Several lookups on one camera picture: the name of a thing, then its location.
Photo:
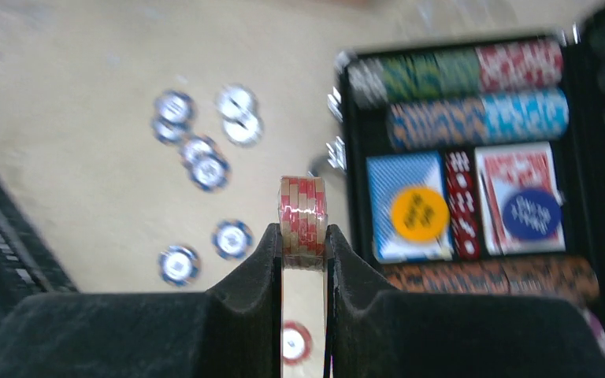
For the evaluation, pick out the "blue 10 chip under left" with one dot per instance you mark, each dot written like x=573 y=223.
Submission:
x=170 y=133

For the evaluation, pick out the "blue 10 chip under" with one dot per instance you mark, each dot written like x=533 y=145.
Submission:
x=170 y=133
x=196 y=147

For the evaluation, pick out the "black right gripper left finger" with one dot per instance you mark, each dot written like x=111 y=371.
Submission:
x=229 y=330

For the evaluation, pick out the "blue 10 chip lower single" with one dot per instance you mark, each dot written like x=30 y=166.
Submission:
x=178 y=265

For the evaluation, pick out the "red 5 chip stack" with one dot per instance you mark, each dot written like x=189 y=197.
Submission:
x=303 y=221
x=296 y=343

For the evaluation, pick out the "blue orange chip row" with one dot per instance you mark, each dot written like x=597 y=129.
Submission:
x=511 y=117

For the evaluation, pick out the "blue 10 chip single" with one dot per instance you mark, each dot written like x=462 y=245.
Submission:
x=178 y=265
x=232 y=239

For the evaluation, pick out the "black orange chip row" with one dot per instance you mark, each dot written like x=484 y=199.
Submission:
x=571 y=278

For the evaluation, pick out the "white 1 chip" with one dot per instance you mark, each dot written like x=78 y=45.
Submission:
x=236 y=102
x=246 y=131

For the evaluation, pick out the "blue 10 chip upper single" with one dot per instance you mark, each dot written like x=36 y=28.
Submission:
x=232 y=239

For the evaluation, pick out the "blue 10 chip under middle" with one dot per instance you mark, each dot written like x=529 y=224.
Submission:
x=196 y=147

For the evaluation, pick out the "blue 10 chip far left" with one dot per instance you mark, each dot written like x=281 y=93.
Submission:
x=175 y=106

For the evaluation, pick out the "blue small blind button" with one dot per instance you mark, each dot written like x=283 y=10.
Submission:
x=531 y=215

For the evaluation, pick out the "white 1 chip lower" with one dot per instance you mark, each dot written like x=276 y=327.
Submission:
x=246 y=131

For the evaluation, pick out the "red playing card deck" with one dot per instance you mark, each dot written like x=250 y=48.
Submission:
x=503 y=171

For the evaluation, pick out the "white 1 chip upper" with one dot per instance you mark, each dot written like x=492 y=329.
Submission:
x=236 y=102

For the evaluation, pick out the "chrome case handle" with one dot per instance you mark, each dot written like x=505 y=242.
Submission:
x=323 y=166

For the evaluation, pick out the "red dice row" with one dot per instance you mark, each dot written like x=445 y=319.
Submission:
x=462 y=204

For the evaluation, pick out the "blue playing card deck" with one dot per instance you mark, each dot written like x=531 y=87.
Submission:
x=387 y=176

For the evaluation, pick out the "yellow big blind button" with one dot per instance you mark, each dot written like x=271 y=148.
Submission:
x=419 y=214

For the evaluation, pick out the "black poker chip case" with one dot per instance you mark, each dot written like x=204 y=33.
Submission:
x=579 y=155

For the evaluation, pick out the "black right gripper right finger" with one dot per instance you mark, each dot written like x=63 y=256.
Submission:
x=381 y=331

